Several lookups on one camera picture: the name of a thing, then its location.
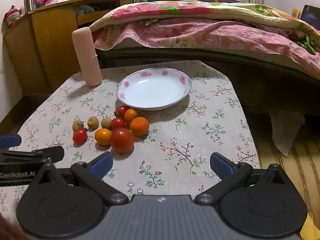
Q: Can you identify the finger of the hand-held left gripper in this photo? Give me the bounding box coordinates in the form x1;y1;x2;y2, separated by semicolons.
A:
0;145;65;165
0;134;22;147

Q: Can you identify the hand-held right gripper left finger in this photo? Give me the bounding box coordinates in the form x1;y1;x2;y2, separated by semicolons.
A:
29;152;128;205

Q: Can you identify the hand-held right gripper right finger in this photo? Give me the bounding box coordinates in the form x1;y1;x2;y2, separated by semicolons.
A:
195;152;297;205

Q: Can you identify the small smooth orange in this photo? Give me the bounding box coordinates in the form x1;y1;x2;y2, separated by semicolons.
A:
95;128;112;146
124;109;139;125

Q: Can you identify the large red tomato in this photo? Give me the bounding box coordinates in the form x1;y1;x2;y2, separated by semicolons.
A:
110;127;135;153

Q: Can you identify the small red tomato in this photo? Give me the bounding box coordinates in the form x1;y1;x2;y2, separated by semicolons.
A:
72;128;88;145
114;105;130;118
111;117;126;130

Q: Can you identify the brown longan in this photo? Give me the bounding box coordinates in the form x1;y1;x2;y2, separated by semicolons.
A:
87;116;99;130
101;117;113;130
72;120;85;132

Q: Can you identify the bumpy orange mandarin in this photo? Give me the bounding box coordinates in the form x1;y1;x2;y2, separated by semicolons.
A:
129;117;150;137

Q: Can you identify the white plate with pink flowers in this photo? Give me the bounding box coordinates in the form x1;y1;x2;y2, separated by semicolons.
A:
116;68;192;111

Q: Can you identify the floral tablecloth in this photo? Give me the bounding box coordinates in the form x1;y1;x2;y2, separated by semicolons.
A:
0;60;261;214

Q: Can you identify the white plastic bag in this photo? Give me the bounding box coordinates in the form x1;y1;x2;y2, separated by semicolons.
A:
269;109;305;157

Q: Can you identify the yellow striped mat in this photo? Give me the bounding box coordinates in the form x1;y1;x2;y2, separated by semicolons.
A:
255;130;320;230

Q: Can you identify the pink ribbed cup stack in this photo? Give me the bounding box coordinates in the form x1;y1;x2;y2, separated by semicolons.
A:
72;27;102;87

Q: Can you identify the wooden cabinet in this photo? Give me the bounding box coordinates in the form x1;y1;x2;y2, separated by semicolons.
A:
3;0;135;98

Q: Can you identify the yellow object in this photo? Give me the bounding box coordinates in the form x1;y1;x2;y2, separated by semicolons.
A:
299;214;320;240

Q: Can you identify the red santa doll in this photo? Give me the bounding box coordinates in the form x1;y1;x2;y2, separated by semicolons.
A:
2;5;24;29

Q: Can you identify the pink floral quilt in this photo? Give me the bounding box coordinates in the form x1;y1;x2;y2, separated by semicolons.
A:
94;17;320;73

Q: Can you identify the grey cloth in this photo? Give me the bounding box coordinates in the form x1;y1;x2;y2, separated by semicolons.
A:
73;4;96;17

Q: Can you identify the green object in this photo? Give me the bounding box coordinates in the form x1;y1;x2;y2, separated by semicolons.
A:
296;36;317;55

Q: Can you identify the cream flowered blanket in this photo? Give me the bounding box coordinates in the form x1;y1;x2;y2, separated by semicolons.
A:
89;1;320;53

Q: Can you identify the dark screen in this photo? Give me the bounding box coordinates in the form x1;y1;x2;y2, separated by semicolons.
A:
300;4;320;29

